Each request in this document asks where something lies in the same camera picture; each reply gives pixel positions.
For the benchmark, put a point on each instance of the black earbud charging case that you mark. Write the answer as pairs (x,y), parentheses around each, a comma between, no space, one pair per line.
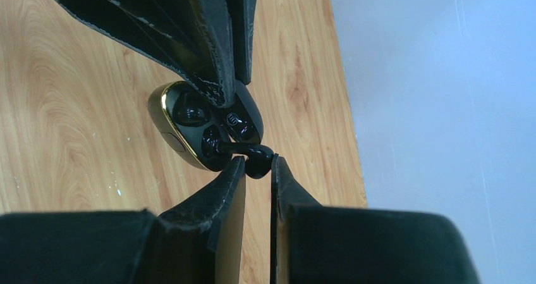
(208,137)

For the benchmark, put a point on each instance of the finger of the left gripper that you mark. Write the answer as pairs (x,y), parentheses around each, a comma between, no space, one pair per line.
(192,38)
(242,14)

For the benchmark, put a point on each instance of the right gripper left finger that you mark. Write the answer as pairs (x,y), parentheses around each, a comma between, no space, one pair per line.
(197,241)

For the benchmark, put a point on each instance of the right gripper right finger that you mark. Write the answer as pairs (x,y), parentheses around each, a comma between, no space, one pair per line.
(313,243)

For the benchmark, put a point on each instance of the black earbud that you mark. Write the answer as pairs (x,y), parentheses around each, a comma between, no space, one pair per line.
(258,157)
(190,110)

